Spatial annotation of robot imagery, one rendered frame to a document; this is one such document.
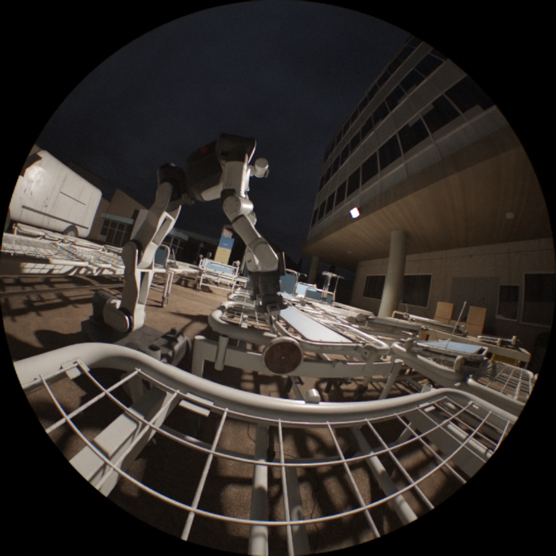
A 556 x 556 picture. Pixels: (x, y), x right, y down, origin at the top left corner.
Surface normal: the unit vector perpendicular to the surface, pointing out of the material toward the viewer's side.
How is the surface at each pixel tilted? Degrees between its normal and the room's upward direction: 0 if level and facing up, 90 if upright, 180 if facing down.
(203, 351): 90
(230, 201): 114
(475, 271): 90
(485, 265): 90
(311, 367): 90
